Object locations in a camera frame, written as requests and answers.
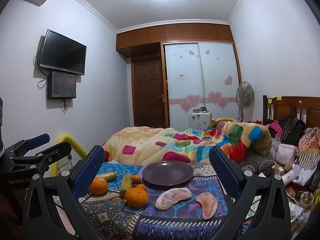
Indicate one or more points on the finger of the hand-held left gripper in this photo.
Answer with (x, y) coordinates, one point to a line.
(37, 140)
(57, 152)

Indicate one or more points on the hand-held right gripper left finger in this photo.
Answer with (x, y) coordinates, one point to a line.
(92, 165)

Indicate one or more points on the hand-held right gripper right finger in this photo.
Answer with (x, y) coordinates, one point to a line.
(221, 170)

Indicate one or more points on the short sugarcane piece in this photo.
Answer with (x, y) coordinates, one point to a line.
(107, 176)

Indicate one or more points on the large orange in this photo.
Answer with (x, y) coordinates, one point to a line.
(136, 197)
(98, 186)

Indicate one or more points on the orange-tinted peeled pomelo segment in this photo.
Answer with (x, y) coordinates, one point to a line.
(207, 205)

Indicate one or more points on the long sugarcane piece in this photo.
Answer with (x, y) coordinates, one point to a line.
(125, 183)

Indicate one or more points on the small tangerine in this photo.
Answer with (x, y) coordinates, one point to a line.
(136, 179)
(141, 187)

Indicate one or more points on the brown round plate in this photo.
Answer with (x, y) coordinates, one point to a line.
(167, 172)

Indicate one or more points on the pale peeled pomelo segment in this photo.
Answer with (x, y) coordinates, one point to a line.
(172, 198)

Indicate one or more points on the white printed cloth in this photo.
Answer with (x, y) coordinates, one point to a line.
(205, 171)

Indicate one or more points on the yellow foam tube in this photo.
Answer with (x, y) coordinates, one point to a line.
(67, 138)

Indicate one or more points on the grey cloth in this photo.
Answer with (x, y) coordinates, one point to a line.
(255, 162)

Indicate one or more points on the small white cabinet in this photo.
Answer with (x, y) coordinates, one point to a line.
(197, 121)

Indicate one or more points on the blue patterned bed cloth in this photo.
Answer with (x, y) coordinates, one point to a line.
(120, 217)

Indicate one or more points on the colourful checked blanket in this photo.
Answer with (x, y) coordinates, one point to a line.
(150, 140)

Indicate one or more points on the set of small dark jars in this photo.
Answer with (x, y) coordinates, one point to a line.
(200, 110)

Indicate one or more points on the pale pink quilted bag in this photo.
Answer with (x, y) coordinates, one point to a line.
(287, 155)

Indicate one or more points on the bright pink cloth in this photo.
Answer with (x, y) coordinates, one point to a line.
(276, 128)

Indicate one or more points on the group of pink heart stickers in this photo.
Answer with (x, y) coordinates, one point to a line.
(193, 98)

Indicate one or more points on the standing electric fan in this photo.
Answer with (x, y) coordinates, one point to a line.
(245, 95)

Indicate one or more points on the pile of white papers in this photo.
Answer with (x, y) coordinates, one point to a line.
(300, 176)

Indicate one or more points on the black backpack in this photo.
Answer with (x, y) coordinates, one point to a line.
(293, 130)

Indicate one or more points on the wooden bed headboard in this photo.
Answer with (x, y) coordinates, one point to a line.
(282, 105)

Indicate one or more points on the clear plastic cup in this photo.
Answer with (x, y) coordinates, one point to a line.
(307, 198)

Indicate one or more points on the striped cloth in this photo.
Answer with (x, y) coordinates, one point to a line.
(310, 150)

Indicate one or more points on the brown wooden door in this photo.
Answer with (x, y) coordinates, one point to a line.
(147, 92)

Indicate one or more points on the frosted sliding wardrobe door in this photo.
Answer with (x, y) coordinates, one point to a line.
(182, 80)
(220, 67)

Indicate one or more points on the brown wooden wardrobe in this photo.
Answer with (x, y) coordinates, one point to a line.
(175, 32)

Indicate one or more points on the small black wall monitor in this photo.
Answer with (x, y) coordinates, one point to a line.
(62, 85)

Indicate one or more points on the wall-mounted black television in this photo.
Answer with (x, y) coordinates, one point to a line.
(62, 52)

